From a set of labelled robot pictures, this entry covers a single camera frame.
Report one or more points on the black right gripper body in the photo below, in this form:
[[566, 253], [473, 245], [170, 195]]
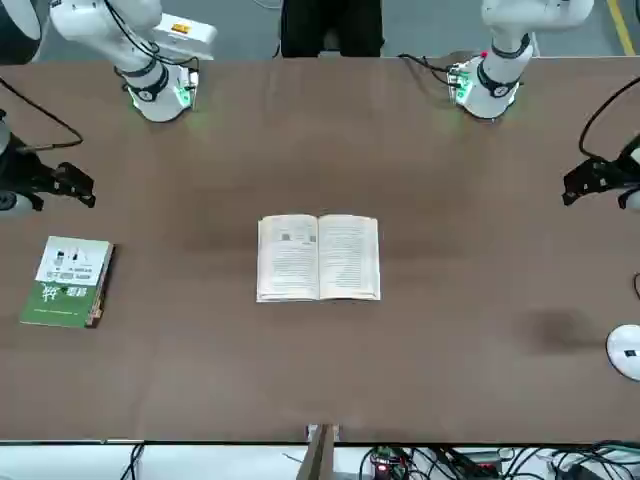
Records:
[[32, 175]]

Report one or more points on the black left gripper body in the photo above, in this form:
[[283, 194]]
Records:
[[611, 172]]

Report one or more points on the paperback book blue-white cover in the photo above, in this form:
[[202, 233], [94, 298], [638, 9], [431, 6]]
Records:
[[290, 260]]

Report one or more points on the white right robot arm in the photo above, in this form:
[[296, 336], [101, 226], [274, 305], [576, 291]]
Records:
[[155, 100]]

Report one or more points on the green and white book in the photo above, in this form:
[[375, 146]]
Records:
[[65, 285]]

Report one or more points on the white desk lamp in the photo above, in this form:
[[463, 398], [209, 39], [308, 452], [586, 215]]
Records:
[[625, 352]]

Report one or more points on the white control box yellow label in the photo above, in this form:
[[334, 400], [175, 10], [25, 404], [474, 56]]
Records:
[[185, 32]]

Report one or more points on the grey finned power supply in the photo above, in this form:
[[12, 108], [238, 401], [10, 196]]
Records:
[[482, 459]]

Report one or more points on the white side desk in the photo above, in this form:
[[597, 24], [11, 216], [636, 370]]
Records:
[[200, 462]]

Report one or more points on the person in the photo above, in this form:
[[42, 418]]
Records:
[[330, 25]]

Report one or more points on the circuit board with red light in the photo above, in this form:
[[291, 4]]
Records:
[[382, 462]]

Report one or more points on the aluminium frame post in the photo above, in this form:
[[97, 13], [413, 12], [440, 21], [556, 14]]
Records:
[[317, 455]]

